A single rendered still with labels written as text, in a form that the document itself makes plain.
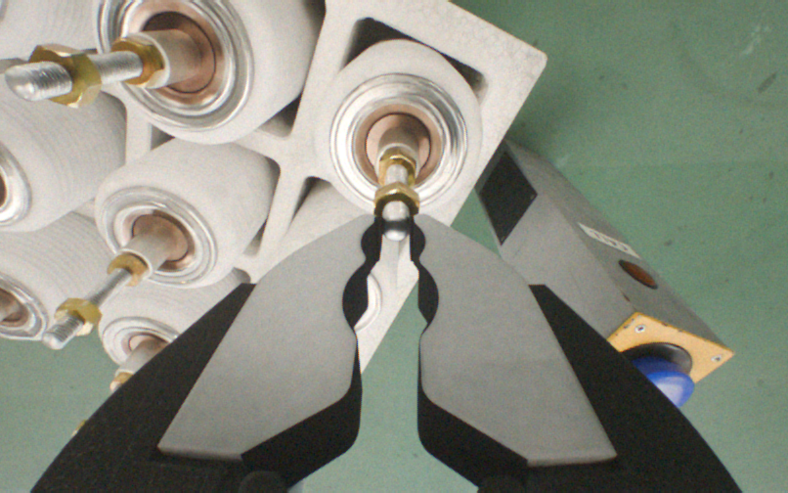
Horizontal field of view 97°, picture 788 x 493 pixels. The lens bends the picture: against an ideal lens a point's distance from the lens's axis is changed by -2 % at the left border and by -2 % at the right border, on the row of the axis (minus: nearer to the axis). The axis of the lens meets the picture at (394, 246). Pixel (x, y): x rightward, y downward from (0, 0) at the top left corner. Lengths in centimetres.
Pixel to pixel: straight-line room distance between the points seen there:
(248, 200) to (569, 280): 23
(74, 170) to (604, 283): 35
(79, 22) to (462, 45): 23
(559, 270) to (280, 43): 22
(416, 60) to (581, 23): 31
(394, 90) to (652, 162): 43
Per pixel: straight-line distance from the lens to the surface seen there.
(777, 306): 86
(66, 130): 33
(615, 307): 23
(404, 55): 20
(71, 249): 40
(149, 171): 27
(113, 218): 29
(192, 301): 34
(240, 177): 29
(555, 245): 29
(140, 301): 34
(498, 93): 28
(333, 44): 27
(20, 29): 28
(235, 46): 21
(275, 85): 22
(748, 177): 66
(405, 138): 19
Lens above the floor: 45
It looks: 57 degrees down
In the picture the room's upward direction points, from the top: 177 degrees counter-clockwise
